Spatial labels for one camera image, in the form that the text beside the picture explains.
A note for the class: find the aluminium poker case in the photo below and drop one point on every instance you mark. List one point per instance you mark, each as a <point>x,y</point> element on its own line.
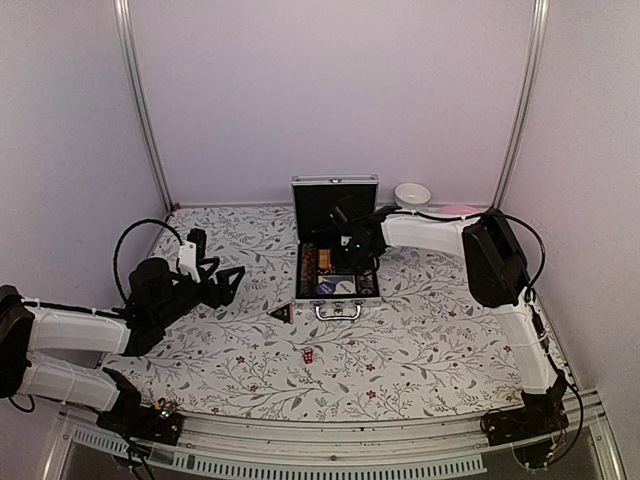
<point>336,271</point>

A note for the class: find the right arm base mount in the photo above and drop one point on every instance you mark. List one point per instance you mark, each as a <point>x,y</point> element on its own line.
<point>540,415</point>

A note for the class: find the poker chip row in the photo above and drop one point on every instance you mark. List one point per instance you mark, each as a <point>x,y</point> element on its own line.
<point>308,265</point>
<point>366,285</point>

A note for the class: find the blue playing card deck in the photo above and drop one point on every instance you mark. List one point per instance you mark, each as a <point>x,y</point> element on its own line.
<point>336,278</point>

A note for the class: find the front aluminium rail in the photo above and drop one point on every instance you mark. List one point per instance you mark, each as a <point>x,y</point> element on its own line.
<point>455,447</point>

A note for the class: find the red playing card deck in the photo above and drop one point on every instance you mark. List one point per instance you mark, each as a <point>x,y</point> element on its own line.
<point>324,259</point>

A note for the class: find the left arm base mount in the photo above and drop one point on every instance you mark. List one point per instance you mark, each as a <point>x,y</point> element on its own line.
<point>150,420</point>

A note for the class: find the pink plate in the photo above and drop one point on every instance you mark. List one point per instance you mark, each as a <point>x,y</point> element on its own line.
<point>458,210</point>

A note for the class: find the right aluminium frame post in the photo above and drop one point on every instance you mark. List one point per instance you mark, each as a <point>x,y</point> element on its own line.
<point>534,52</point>

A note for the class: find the white dealer chip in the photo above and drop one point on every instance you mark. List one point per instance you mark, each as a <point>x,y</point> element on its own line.
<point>345,287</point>

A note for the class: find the right poker chip row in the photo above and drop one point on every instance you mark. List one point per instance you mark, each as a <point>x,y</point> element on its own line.
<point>366,285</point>

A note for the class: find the floral table cloth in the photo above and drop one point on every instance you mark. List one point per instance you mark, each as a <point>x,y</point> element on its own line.
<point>427,349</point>

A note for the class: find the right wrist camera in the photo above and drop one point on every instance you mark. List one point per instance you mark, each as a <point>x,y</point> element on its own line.
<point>341,224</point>

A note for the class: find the blue small blind chip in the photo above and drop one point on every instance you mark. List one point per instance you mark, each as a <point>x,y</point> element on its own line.
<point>325,288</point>

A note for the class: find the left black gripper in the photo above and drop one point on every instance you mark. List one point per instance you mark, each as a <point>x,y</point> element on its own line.
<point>224,294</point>

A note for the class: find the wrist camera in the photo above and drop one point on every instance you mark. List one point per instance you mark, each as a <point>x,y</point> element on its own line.
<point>191,252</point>
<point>341,224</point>

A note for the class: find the white bowl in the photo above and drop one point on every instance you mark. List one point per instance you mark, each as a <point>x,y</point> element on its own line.
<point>412,196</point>

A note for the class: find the aluminium frame post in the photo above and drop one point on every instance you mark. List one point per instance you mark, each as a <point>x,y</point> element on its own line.
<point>534,52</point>
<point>125,31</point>

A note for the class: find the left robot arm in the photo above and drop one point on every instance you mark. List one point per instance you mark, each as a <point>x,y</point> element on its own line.
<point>158,298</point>

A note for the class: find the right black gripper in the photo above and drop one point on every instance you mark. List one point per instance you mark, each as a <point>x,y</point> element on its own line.
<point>339,264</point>

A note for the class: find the triangular all in button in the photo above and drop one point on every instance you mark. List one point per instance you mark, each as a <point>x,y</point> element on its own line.
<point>283,313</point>

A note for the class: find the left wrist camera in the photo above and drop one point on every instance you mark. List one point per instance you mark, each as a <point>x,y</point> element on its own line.
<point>191,252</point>

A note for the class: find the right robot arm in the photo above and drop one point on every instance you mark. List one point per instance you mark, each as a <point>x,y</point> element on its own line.
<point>497,278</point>

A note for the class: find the left poker chip row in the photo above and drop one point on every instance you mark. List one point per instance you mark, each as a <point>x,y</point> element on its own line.
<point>308,265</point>

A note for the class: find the left aluminium frame post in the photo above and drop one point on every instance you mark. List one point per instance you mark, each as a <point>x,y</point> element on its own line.
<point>125,31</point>

